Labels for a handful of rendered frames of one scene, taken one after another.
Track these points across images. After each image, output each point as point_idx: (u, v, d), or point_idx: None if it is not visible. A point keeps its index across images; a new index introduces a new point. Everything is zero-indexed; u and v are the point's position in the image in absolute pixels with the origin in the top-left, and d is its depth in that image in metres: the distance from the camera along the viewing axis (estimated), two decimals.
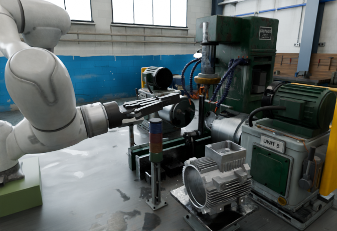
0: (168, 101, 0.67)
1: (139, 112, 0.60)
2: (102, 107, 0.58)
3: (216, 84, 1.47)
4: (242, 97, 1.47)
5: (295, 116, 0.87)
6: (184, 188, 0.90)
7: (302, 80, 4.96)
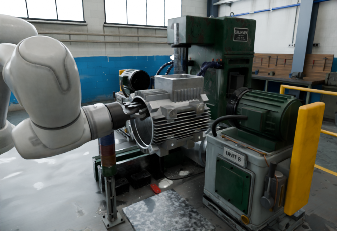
0: None
1: (144, 113, 0.59)
2: (106, 108, 0.56)
3: None
4: (217, 102, 1.39)
5: (256, 127, 0.79)
6: (130, 132, 0.72)
7: (296, 81, 4.87)
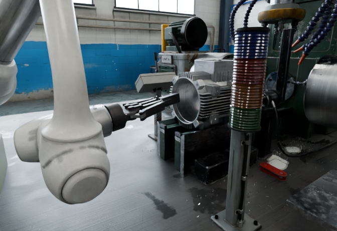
0: (169, 101, 0.67)
1: (144, 113, 0.59)
2: (106, 109, 0.56)
3: (295, 23, 0.91)
4: (336, 44, 0.92)
5: None
6: (172, 111, 0.80)
7: None
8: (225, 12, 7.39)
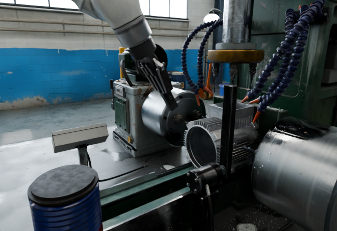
0: (171, 97, 0.68)
1: (164, 68, 0.59)
2: (151, 32, 0.59)
3: (253, 65, 0.72)
4: (305, 90, 0.73)
5: None
6: (186, 155, 0.80)
7: None
8: (219, 16, 7.20)
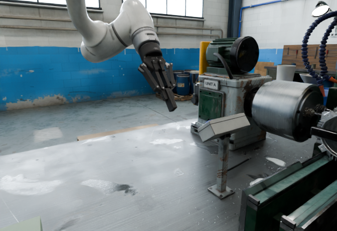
0: (163, 96, 0.69)
1: (141, 68, 0.70)
2: (145, 40, 0.72)
3: None
4: None
5: None
6: (320, 145, 0.80)
7: None
8: (234, 15, 7.20)
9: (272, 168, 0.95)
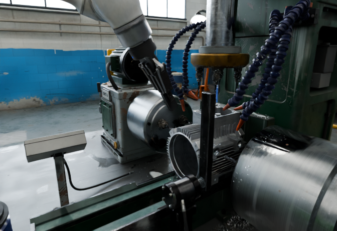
0: (171, 97, 0.68)
1: (164, 68, 0.59)
2: (151, 32, 0.59)
3: (238, 69, 0.69)
4: (293, 96, 0.69)
5: None
6: (169, 163, 0.77)
7: None
8: None
9: None
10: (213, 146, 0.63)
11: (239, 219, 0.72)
